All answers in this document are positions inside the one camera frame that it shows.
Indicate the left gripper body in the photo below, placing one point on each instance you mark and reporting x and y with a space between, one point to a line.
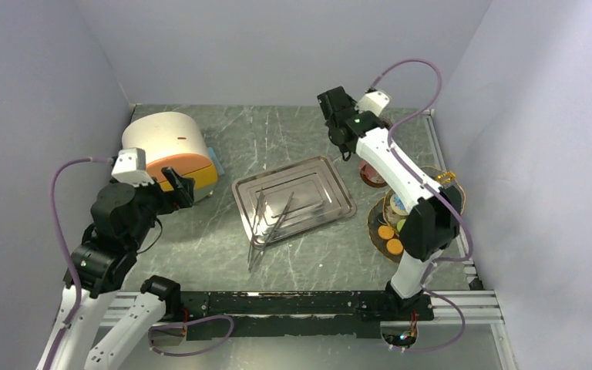
163 201

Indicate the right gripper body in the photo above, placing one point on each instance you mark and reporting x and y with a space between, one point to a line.
351 102

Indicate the metal tongs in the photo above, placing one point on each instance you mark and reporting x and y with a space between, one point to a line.
263 233

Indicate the blue sprinkled donut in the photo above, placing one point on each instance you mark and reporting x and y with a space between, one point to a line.
397 206

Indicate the small glass plate gold rim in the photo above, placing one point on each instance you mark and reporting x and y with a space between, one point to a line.
445 178

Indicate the orange biscuit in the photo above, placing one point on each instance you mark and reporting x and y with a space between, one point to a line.
385 232
394 246

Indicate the orange biscuit front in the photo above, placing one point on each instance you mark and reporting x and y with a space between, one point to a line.
394 246

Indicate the brown coaster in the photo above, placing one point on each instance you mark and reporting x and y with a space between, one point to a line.
376 182

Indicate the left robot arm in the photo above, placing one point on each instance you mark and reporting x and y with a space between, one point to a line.
123 213

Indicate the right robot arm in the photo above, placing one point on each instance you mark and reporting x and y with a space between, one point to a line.
432 210

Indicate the light blue object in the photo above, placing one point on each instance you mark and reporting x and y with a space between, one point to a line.
219 168

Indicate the cream bread box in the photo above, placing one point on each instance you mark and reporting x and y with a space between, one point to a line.
172 139

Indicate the steel tray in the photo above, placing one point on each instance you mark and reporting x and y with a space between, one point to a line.
278 204

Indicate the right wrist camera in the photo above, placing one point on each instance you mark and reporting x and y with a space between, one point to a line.
374 101

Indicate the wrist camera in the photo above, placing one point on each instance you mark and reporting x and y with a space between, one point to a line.
374 101
130 167

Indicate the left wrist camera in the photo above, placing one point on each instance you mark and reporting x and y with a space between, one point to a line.
130 167

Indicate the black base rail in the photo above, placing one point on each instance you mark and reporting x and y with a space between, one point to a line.
210 314

